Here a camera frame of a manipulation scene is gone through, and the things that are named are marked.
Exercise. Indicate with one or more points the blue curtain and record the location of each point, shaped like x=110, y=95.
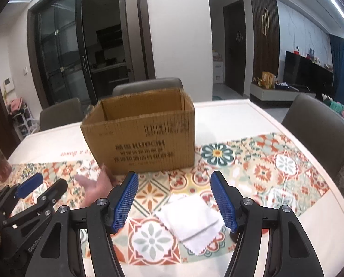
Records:
x=343, y=69

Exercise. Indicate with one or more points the black television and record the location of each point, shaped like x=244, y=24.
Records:
x=307, y=73

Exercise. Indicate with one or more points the dark sliding glass door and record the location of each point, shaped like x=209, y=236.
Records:
x=65, y=49

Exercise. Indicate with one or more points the brown cardboard box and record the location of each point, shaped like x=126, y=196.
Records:
x=137, y=138

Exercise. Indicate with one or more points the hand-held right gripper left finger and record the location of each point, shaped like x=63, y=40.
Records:
x=125, y=205

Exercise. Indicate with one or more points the grey dining chair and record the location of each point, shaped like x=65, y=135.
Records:
x=148, y=86
x=60, y=115
x=316, y=129

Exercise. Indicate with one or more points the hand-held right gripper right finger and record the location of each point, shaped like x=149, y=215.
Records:
x=225, y=205

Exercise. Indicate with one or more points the stacked white boxes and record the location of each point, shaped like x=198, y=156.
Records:
x=218, y=72

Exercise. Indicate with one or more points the dark wooden door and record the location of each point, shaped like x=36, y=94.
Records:
x=234, y=57

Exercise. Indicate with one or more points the yellow packages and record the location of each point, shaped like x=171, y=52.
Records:
x=266, y=80

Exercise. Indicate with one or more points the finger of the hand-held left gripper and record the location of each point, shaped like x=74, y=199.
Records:
x=55, y=192
x=30, y=185

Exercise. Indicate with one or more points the person's left hand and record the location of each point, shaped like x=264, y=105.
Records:
x=98, y=189

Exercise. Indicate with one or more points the white wall intercom panel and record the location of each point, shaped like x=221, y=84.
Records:
x=8, y=83

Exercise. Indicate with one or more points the clothes drying rack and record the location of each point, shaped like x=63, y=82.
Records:
x=340, y=109

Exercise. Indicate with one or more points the white shoe rack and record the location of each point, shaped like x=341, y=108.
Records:
x=24, y=125

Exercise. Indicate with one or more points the white television cabinet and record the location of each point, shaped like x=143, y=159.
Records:
x=275, y=93

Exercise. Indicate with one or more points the pink bag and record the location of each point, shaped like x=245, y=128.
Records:
x=16, y=105

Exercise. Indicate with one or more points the white cloth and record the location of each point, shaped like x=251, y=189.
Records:
x=189, y=216

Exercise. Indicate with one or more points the dark slatted wall panel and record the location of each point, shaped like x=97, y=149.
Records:
x=264, y=49

